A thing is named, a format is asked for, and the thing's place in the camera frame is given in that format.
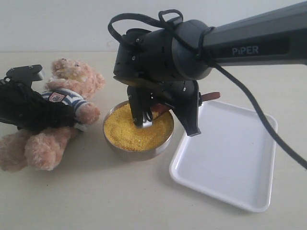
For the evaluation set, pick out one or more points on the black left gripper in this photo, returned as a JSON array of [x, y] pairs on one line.
[[27, 109]]

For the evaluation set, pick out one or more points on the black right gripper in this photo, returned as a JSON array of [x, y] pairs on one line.
[[146, 65]]

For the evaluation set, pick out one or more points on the dark red wooden spoon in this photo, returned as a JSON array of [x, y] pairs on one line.
[[159, 109]]

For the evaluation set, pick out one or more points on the beige teddy bear striped shirt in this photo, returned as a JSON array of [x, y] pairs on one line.
[[73, 83]]

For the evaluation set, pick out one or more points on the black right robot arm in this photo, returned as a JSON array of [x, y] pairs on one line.
[[273, 38]]

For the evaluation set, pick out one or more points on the yellow millet grains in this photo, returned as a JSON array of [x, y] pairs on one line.
[[122, 132]]

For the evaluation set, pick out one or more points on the round metal bowl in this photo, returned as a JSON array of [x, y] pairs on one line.
[[135, 155]]

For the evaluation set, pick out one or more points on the white rectangular plastic tray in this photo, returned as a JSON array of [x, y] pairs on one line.
[[232, 160]]

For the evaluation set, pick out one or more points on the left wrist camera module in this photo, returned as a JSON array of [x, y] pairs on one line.
[[27, 74]]

